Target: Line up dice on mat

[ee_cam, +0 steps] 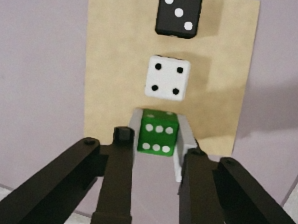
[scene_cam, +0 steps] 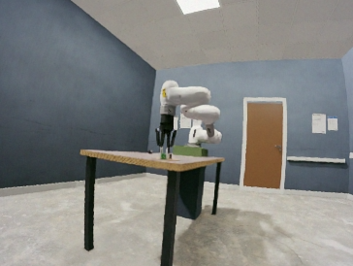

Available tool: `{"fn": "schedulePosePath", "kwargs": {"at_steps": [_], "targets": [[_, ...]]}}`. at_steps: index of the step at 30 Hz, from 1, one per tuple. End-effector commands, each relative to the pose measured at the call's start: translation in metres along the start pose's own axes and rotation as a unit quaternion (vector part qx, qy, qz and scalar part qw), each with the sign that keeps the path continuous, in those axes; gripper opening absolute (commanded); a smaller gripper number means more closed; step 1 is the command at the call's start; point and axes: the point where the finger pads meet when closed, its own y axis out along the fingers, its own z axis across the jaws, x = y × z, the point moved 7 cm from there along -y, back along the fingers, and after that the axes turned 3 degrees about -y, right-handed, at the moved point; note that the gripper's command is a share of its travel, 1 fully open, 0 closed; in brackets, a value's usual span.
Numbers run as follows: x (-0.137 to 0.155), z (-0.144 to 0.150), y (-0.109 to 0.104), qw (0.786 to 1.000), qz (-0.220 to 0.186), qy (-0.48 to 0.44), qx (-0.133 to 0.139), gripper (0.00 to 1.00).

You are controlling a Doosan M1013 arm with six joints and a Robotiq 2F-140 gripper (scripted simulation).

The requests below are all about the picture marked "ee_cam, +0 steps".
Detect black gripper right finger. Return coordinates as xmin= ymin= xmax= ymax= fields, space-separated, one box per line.
xmin=173 ymin=114 xmax=297 ymax=224

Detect tan flat mat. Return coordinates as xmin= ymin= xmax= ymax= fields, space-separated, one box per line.
xmin=84 ymin=0 xmax=260 ymax=156

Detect green die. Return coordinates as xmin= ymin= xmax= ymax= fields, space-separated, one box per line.
xmin=137 ymin=108 xmax=179 ymax=157

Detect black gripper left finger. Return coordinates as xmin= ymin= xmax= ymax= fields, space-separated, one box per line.
xmin=0 ymin=108 xmax=143 ymax=224

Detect black die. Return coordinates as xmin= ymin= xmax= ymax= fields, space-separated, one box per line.
xmin=155 ymin=0 xmax=203 ymax=39

